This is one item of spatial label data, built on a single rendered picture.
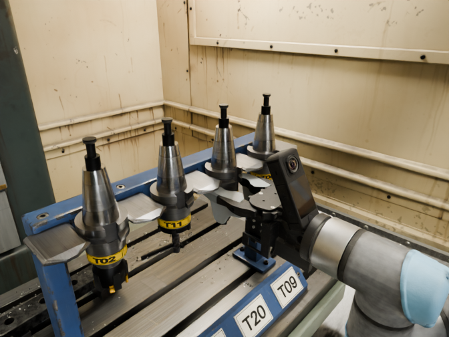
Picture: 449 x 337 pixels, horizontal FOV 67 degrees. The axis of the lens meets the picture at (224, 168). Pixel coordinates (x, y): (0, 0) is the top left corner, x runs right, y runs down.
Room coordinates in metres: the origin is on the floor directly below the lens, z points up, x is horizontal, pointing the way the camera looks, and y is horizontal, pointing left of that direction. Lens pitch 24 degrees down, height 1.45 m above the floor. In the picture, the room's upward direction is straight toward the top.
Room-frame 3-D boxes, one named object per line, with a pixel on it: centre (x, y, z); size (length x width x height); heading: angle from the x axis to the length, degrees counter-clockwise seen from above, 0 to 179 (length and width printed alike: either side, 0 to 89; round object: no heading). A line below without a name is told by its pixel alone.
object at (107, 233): (0.36, 0.15, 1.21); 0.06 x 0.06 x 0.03
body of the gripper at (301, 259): (0.43, -0.09, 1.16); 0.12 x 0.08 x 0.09; 47
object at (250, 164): (0.56, -0.04, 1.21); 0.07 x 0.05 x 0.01; 47
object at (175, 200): (0.44, 0.08, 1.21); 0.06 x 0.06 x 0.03
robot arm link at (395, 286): (0.32, -0.21, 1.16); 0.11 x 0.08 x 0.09; 47
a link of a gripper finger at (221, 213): (0.48, 0.01, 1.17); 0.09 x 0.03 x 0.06; 62
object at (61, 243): (0.32, 0.19, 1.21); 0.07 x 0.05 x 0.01; 47
